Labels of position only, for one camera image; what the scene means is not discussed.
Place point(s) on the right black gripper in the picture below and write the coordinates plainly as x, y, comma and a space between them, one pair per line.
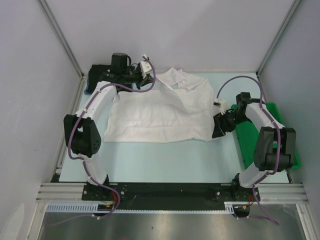
221, 125

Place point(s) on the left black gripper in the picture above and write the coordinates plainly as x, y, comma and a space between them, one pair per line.
143, 82

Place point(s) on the white long sleeve shirt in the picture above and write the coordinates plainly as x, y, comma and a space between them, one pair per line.
180, 108

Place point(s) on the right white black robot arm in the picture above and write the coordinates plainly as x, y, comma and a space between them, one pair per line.
247, 106

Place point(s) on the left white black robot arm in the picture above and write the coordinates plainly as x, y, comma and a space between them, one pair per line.
104, 82

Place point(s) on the green plastic tray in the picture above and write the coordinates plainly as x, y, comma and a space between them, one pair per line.
268, 147

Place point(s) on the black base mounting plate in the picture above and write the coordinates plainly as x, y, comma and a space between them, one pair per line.
143, 196

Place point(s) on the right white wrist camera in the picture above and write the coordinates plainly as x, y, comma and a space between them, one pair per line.
221, 105

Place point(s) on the aluminium front rail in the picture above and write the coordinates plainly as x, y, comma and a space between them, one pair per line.
270, 193

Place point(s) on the left aluminium frame post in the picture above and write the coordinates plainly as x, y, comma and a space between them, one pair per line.
49, 15

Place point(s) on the aluminium frame post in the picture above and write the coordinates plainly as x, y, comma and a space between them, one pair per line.
279, 35
49, 15

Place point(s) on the right aluminium frame post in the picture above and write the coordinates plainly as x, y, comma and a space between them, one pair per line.
279, 35

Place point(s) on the light blue cable duct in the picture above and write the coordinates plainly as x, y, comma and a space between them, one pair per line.
96, 208

